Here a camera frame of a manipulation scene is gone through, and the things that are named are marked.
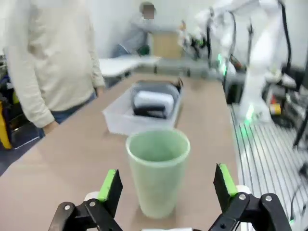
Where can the person's left forearm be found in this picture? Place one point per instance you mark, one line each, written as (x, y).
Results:
(97, 67)

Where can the person in grey top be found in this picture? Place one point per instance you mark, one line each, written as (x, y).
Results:
(139, 33)

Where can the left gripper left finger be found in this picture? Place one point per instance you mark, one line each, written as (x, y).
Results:
(111, 190)

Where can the aluminium slotted base plate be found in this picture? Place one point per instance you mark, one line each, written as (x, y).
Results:
(264, 163)

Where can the light green plastic cup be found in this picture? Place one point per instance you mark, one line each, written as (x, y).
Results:
(157, 173)

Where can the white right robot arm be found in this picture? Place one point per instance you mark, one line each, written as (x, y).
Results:
(262, 60)

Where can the person's right forearm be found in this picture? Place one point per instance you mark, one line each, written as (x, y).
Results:
(31, 96)

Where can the white rounded box device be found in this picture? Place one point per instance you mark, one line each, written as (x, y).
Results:
(154, 98)

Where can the person's right hand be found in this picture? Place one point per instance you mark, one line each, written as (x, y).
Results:
(51, 127)

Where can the yellow bag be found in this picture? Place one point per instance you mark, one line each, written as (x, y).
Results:
(4, 125)

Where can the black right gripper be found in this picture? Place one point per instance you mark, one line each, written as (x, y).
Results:
(195, 38)

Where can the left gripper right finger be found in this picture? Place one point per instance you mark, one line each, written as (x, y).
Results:
(223, 187)

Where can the yellow black small container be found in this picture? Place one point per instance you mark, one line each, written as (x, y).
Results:
(275, 108)

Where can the person in beige sweater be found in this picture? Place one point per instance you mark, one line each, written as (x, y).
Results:
(55, 55)

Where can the large white table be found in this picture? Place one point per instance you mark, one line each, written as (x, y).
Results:
(120, 66)

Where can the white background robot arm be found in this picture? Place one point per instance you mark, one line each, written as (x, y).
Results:
(226, 48)

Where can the plain cardboard box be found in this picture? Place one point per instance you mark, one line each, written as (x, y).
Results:
(167, 44)

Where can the blue jeans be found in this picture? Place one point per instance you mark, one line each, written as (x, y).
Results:
(69, 113)

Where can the person's left hand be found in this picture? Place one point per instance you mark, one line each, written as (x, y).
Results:
(100, 90)

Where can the green round object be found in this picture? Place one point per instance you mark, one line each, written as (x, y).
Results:
(145, 50)

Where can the white perforated plastic basket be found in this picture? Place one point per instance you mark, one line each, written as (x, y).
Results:
(120, 118)

